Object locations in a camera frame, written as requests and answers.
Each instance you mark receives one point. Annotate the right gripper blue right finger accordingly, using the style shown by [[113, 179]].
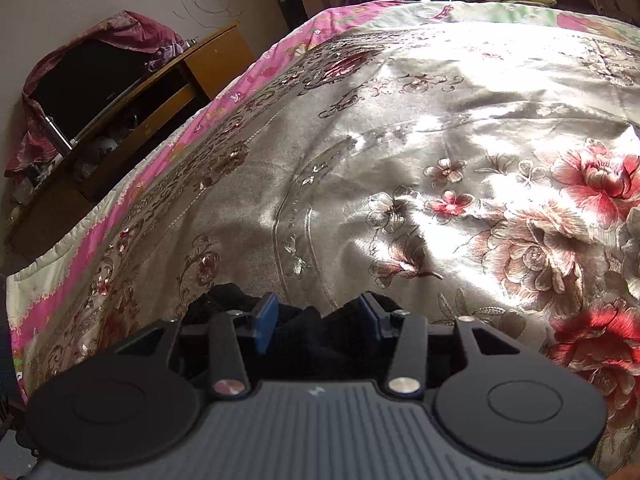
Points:
[[402, 336]]

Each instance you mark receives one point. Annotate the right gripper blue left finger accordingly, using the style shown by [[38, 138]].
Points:
[[232, 333]]

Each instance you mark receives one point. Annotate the black pants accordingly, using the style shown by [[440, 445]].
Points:
[[304, 346]]

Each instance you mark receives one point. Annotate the floral satin bedspread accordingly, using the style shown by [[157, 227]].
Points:
[[460, 158]]

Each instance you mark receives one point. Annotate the wooden tv cabinet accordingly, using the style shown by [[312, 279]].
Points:
[[123, 134]]

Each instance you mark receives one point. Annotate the pink cloth on television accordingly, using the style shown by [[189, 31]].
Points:
[[126, 30]]

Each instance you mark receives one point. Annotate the black television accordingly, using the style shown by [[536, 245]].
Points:
[[84, 81]]

